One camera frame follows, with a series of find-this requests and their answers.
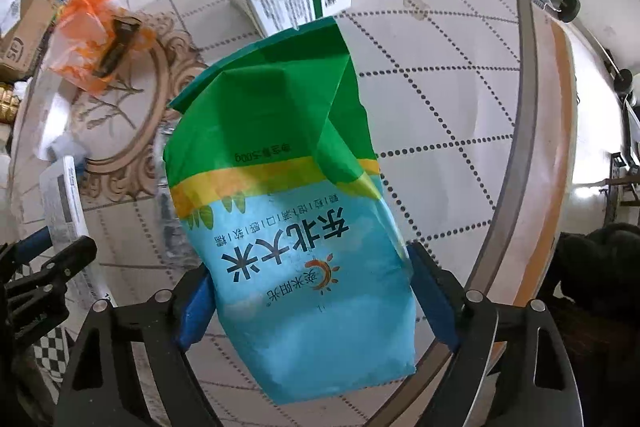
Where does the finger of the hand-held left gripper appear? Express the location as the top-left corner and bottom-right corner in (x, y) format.
(10, 234), (98, 293)
(0, 227), (53, 268)

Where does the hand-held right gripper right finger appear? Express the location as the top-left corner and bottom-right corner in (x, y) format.
(367, 242), (596, 427)

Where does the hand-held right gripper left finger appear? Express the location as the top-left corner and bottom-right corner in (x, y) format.
(57, 264), (223, 427)

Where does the white printed box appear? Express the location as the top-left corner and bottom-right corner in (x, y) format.
(40, 156), (113, 303)

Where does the green and blue rice bag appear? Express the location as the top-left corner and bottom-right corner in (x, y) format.
(162, 17), (418, 405)

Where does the orange plastic bag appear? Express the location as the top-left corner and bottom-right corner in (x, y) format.
(40, 0), (156, 95)

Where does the black white checkered cloth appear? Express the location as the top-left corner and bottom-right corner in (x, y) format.
(27, 327), (76, 383)

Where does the white crumpled tissue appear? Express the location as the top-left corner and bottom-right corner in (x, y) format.
(40, 132), (88, 162)

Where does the clear plastic wrap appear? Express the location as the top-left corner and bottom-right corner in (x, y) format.
(156, 124), (211, 268)

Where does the yellow plastic bag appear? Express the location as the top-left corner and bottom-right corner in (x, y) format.
(0, 84), (22, 124)

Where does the black coat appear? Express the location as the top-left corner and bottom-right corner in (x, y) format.
(547, 222), (640, 427)

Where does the black rectangular packet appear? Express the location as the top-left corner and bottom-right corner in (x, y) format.
(92, 17), (143, 80)

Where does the brown cardboard box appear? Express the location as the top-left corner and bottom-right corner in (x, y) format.
(0, 0), (58, 75)

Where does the floral diamond pattern tablecloth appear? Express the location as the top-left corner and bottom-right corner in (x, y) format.
(10, 0), (581, 427)

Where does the black dumbbell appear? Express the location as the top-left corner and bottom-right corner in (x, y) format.
(612, 67), (636, 95)
(557, 0), (583, 22)

